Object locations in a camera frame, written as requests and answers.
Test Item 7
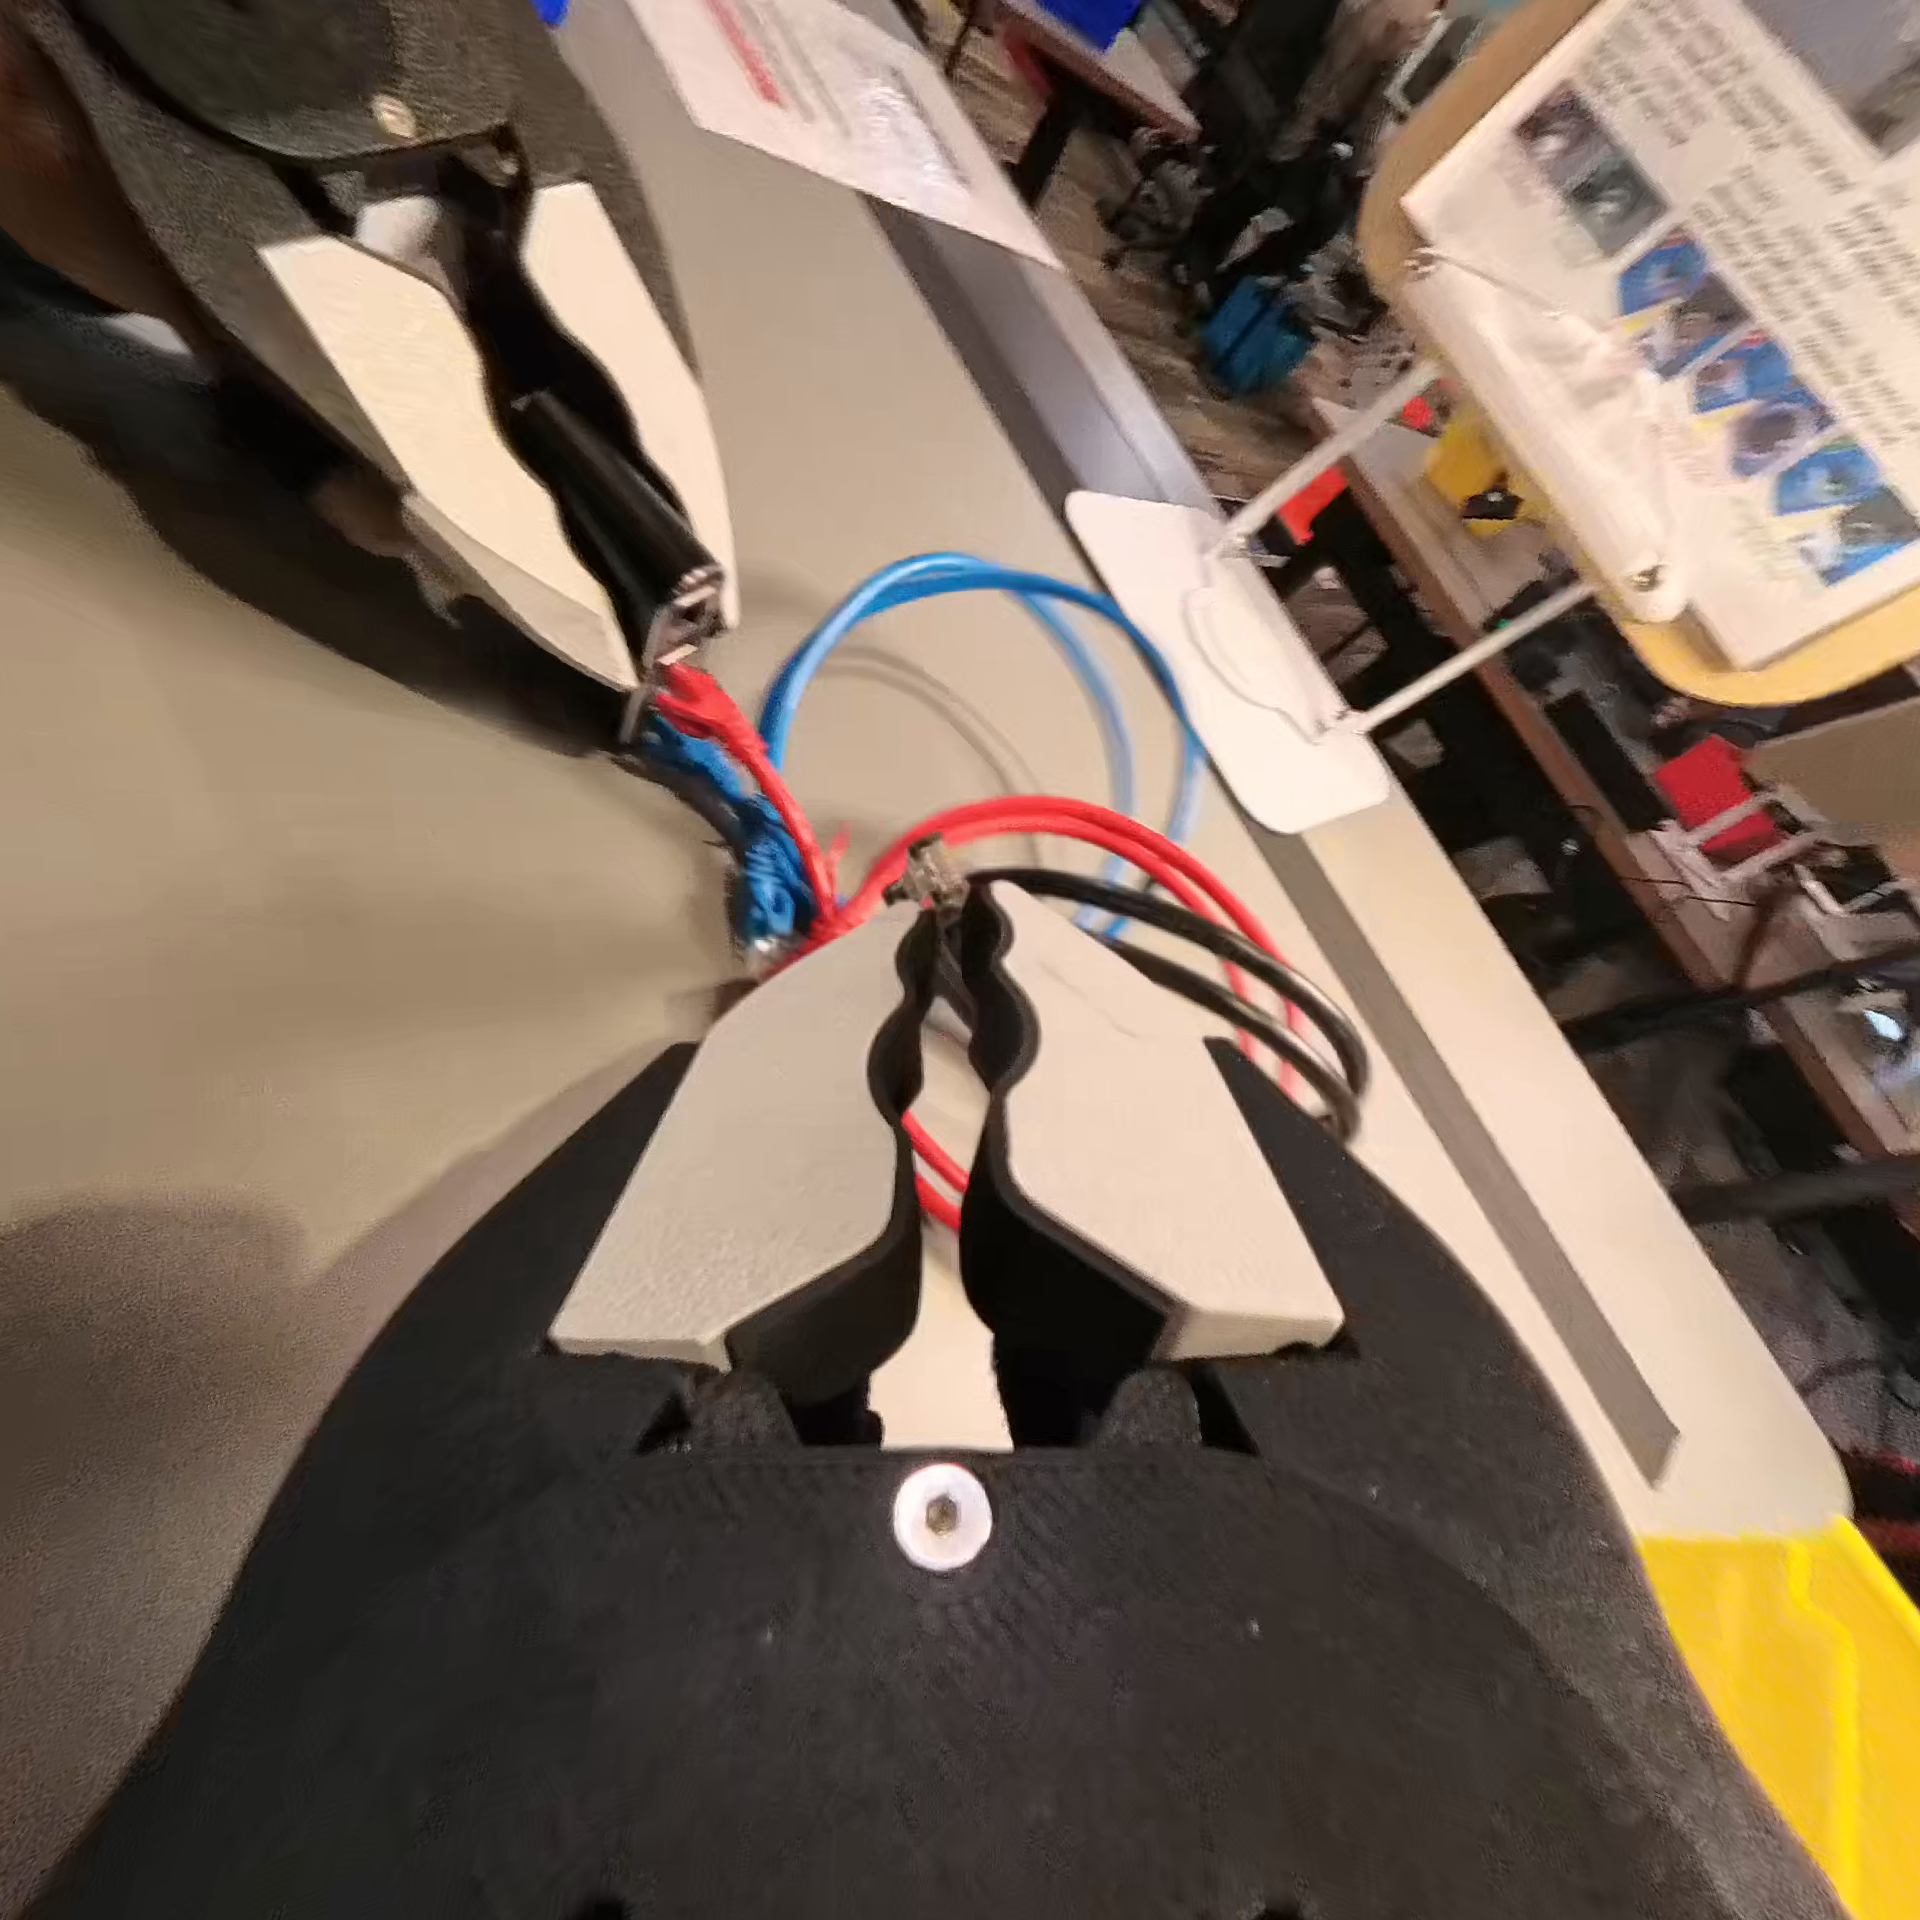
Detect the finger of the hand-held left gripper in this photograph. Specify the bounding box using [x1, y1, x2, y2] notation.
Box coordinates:
[513, 177, 739, 636]
[255, 163, 665, 697]

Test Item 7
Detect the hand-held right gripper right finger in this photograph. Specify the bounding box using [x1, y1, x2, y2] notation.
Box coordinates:
[958, 883, 1345, 1444]

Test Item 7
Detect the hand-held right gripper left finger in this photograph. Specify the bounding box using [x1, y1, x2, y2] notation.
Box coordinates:
[545, 911, 922, 1404]

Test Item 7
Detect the black ethernet switch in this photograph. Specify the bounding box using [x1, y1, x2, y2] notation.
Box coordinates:
[506, 386, 730, 669]

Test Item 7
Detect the black ethernet cable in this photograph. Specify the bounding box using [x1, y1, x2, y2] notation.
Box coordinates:
[883, 839, 1369, 1146]

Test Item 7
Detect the blue ethernet cable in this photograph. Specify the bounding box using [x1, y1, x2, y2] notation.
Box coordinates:
[637, 550, 1211, 975]

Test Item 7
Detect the red ethernet cable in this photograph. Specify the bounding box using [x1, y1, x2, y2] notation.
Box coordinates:
[655, 660, 1309, 1234]

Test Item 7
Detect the laminated white paper sign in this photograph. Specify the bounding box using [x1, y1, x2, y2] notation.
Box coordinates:
[626, 0, 1065, 269]

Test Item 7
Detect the white document stand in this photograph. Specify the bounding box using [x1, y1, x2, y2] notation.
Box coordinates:
[1062, 0, 1920, 837]

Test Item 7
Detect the background work table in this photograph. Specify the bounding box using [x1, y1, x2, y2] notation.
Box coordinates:
[983, 0, 1203, 212]

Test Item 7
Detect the teal bag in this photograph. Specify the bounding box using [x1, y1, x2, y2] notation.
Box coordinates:
[1200, 277, 1321, 396]

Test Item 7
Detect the red plastic box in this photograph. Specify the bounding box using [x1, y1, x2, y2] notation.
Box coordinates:
[1654, 737, 1753, 845]

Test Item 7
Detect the yellow box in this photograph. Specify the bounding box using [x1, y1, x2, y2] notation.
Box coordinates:
[1422, 415, 1519, 530]

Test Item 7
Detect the yellow plastic bin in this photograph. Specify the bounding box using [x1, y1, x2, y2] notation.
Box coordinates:
[1633, 1516, 1920, 1920]

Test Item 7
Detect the illustrated poster board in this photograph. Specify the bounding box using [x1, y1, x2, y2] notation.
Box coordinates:
[1401, 0, 1920, 671]

